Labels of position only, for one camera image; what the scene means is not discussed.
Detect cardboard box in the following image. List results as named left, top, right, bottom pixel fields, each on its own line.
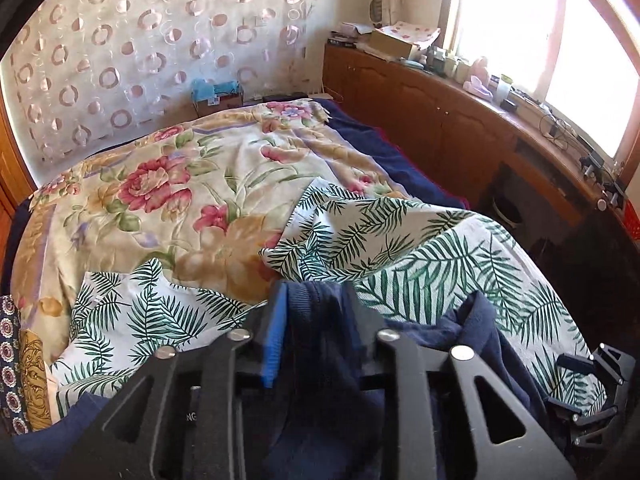
left=369, top=27, right=422, bottom=62

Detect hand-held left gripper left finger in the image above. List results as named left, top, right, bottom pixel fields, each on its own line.
left=57, top=280, right=291, bottom=480

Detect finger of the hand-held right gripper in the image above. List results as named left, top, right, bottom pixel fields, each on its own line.
left=556, top=342, right=632, bottom=386
left=546, top=395, right=623, bottom=448

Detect window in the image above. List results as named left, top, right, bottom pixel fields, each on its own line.
left=440, top=0, right=640, bottom=163

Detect navy blue garment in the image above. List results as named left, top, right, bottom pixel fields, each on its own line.
left=10, top=280, right=568, bottom=480

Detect pink plush toy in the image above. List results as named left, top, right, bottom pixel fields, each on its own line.
left=462, top=56, right=495, bottom=99

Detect green leaf-print cloth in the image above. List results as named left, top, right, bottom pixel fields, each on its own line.
left=50, top=180, right=608, bottom=423

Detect wooden cabinet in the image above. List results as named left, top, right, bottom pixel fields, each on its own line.
left=322, top=42, right=628, bottom=243

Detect navy blue blanket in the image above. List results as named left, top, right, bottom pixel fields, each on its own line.
left=317, top=97, right=473, bottom=211

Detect dark bin with white rim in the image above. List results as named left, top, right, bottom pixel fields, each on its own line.
left=491, top=194, right=525, bottom=228

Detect tangled cables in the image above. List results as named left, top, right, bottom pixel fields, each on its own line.
left=537, top=109, right=583, bottom=148

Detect white and green cup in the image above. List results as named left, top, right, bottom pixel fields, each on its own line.
left=492, top=74, right=515, bottom=107

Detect circle-patterned pillow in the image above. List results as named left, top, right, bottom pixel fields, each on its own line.
left=0, top=294, right=57, bottom=436

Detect floral blanket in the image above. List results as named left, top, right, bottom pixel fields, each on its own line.
left=10, top=100, right=413, bottom=433

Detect floral-print paper sheet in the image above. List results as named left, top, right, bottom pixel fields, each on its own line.
left=387, top=19, right=442, bottom=47

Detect dark wooden chair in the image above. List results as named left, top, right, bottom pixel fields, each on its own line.
left=530, top=180, right=640, bottom=356

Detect circle-print sheer curtain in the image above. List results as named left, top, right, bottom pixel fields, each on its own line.
left=0, top=0, right=328, bottom=178

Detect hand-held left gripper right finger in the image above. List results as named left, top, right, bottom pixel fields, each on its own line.
left=342, top=282, right=578, bottom=480

